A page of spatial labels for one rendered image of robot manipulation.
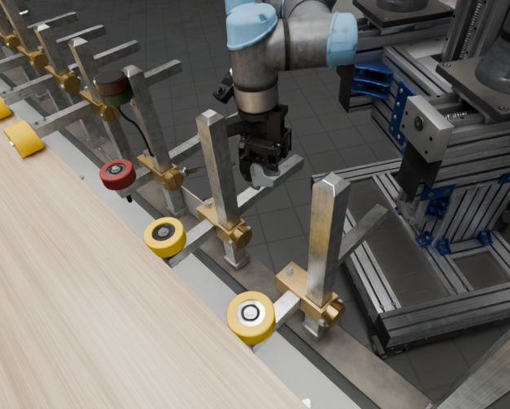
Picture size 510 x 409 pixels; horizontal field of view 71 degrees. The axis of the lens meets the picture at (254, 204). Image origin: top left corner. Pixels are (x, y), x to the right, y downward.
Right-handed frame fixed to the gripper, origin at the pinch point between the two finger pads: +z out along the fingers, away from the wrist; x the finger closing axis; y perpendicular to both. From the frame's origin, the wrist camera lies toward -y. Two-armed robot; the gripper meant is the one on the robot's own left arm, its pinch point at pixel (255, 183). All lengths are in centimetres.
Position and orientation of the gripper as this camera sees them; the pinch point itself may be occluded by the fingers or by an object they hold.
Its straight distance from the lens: 78.4
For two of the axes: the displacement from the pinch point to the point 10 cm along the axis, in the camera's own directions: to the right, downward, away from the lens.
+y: 9.0, 2.7, -3.4
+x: 4.3, -6.8, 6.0
